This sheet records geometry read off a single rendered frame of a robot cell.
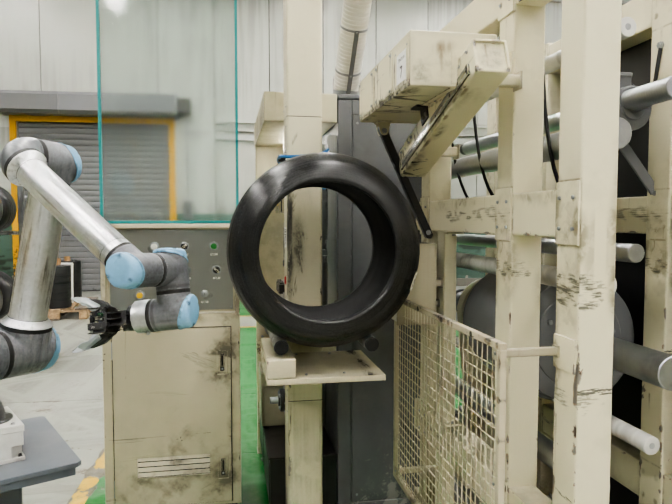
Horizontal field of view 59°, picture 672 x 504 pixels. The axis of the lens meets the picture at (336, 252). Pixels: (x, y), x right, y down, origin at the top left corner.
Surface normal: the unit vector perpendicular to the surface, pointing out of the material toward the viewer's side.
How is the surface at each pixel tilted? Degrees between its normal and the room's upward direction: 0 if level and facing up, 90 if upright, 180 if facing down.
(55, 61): 90
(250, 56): 90
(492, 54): 72
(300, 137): 90
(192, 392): 90
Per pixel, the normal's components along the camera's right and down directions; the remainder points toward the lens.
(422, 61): 0.18, 0.05
